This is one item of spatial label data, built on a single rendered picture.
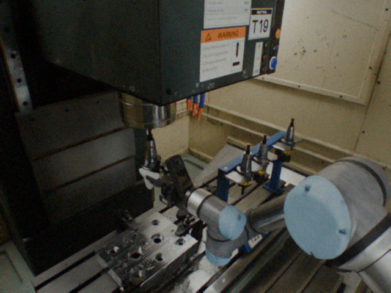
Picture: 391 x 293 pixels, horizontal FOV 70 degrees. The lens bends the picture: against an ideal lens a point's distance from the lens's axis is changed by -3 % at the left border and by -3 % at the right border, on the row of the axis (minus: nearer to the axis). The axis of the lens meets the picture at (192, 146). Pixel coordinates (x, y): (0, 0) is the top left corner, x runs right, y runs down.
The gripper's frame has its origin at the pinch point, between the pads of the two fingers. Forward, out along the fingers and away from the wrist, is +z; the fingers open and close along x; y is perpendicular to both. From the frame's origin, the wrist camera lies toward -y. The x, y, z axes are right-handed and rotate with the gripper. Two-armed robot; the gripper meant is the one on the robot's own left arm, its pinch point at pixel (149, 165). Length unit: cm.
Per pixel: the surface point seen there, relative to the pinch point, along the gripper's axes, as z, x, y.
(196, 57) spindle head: -21.3, -2.6, -37.1
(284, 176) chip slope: -5, 95, 47
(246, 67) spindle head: -21.3, 16.3, -32.3
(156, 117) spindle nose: -8.4, -3.1, -19.9
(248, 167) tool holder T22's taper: -18.1, 29.6, 5.6
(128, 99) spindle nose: -3.1, -7.8, -24.5
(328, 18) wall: -9, 100, -41
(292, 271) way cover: -39, 44, 56
